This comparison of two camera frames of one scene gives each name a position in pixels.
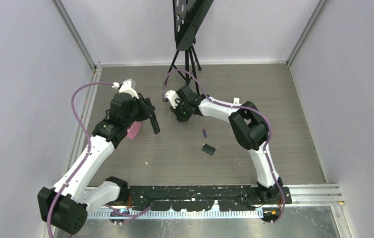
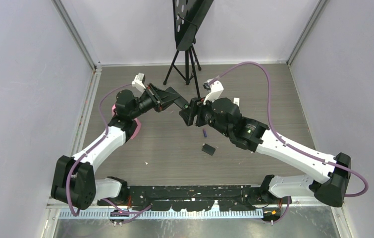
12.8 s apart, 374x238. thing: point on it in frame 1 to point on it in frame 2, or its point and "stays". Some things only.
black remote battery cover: [208, 149] stays
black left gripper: [146, 109] to [158, 96]
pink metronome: [133, 129] stays
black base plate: [199, 198] stays
